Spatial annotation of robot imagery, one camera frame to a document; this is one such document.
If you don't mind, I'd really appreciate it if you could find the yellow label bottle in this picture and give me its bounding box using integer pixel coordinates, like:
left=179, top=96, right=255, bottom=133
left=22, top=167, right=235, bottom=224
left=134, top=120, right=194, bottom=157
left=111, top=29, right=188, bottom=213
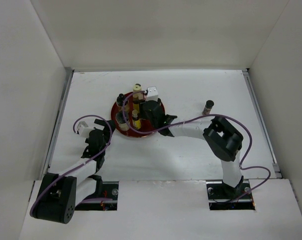
left=132, top=93, right=143, bottom=113
left=132, top=109, right=141, bottom=130

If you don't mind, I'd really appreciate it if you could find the black knob glass jar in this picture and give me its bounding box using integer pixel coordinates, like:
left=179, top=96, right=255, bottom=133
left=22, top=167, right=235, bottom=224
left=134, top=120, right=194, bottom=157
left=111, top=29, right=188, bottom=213
left=116, top=93, right=129, bottom=112

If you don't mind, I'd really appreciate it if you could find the yellow cap spice jar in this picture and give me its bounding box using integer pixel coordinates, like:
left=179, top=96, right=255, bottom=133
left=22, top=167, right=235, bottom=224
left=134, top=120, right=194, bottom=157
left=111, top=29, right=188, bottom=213
left=133, top=83, right=144, bottom=101

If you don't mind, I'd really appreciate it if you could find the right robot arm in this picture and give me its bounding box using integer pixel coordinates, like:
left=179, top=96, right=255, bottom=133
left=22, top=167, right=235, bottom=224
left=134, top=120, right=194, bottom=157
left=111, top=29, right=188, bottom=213
left=141, top=100, right=244, bottom=198

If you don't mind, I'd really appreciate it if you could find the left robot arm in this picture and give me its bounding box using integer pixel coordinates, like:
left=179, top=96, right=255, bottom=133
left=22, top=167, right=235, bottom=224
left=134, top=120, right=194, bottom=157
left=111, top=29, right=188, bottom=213
left=29, top=119, right=118, bottom=224

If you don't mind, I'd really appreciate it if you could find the red round tray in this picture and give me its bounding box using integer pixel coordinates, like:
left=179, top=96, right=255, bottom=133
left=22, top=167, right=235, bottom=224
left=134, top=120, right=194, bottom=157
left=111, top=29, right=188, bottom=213
left=110, top=96, right=155, bottom=138

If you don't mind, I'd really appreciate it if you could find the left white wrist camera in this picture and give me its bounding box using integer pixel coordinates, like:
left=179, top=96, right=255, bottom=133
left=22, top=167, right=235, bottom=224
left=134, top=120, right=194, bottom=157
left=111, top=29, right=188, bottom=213
left=76, top=121, right=93, bottom=138

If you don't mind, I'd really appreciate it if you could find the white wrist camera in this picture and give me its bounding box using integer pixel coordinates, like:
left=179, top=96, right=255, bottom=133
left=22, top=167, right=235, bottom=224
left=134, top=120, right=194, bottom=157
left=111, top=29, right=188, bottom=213
left=76, top=121, right=93, bottom=138
left=145, top=86, right=158, bottom=102

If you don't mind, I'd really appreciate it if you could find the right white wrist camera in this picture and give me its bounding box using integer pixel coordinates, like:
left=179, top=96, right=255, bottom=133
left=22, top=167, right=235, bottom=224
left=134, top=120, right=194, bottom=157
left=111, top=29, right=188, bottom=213
left=145, top=86, right=158, bottom=102

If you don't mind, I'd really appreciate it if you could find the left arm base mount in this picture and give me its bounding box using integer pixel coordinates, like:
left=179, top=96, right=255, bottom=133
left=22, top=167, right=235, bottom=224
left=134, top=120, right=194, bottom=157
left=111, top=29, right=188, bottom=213
left=75, top=181, right=119, bottom=212

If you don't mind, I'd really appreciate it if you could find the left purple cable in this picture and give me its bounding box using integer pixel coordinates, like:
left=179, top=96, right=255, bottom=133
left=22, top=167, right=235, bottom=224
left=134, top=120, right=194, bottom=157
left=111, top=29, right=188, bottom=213
left=29, top=114, right=114, bottom=217

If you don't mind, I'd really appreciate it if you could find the purple cable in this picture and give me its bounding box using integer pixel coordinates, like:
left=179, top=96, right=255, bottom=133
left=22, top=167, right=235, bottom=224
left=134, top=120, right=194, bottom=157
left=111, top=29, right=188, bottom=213
left=122, top=91, right=272, bottom=202
left=29, top=114, right=114, bottom=217

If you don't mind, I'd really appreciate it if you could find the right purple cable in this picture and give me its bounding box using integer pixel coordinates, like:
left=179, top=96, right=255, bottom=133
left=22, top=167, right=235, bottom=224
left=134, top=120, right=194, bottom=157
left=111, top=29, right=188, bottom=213
left=122, top=91, right=272, bottom=202

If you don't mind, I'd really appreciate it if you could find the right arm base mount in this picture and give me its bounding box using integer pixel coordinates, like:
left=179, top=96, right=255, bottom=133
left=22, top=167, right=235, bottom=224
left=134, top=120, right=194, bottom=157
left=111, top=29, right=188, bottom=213
left=206, top=180, right=255, bottom=211

